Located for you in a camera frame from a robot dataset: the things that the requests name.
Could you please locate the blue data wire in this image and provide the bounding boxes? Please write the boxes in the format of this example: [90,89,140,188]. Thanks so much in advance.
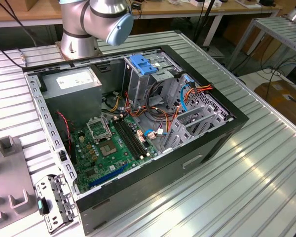
[143,73,196,140]

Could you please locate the orange red power wire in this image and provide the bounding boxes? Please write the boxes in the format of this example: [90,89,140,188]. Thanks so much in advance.
[108,82,214,135]

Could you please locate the metal card retention bracket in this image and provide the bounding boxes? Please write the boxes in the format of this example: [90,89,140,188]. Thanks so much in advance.
[34,174,77,234]

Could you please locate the black RAM slot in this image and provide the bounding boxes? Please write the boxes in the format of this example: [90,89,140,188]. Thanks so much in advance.
[122,118,148,156]
[116,119,142,159]
[120,119,145,158]
[114,120,139,160]

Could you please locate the green motherboard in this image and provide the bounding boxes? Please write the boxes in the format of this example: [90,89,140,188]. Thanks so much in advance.
[70,115,161,195]

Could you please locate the metal slat side table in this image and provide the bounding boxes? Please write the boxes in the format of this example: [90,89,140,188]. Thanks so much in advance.
[226,16,296,72]

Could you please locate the grey power supply unit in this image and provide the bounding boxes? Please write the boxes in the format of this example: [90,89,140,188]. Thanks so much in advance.
[40,66,103,129]

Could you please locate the black open PC case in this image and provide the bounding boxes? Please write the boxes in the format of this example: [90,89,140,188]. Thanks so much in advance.
[22,44,250,237]

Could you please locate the blue plastic drive latch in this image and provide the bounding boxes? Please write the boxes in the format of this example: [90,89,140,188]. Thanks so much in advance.
[129,54,158,76]

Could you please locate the black tripod stand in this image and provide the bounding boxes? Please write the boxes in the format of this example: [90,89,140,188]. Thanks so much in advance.
[193,0,216,47]

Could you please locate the grey metal disk bay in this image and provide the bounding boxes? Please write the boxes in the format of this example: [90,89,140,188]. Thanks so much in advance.
[160,74,235,153]

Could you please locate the wooden desk with white legs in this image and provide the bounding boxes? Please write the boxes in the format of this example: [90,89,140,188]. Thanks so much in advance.
[0,0,283,47]

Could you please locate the brown boxes under side table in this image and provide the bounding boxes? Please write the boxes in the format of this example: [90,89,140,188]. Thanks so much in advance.
[241,24,285,63]

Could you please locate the yellow black power wire bundle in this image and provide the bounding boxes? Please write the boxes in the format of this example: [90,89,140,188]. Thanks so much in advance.
[109,95,122,112]

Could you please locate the grey optical drive cage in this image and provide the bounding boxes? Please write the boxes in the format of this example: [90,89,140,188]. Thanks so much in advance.
[122,53,183,109]

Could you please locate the large brown cardboard box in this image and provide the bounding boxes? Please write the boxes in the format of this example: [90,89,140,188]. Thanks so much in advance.
[254,80,296,126]

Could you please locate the metal socket cover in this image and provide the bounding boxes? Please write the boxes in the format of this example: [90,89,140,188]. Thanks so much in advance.
[86,118,113,144]

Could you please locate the red black fan wire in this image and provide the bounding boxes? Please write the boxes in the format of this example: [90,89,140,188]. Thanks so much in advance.
[55,111,73,158]

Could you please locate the grey parts rack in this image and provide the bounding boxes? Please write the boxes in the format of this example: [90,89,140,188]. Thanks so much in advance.
[0,136,39,237]

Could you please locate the CPU socket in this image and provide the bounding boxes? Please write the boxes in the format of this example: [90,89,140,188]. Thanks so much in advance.
[98,139,119,158]

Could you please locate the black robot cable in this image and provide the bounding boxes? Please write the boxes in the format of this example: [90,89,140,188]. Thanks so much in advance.
[0,0,39,69]

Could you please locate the blue expansion slot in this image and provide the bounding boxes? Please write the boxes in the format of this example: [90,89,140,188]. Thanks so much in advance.
[88,164,129,188]

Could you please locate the black latch with teal tab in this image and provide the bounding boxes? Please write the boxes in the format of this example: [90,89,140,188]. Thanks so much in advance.
[36,196,50,215]

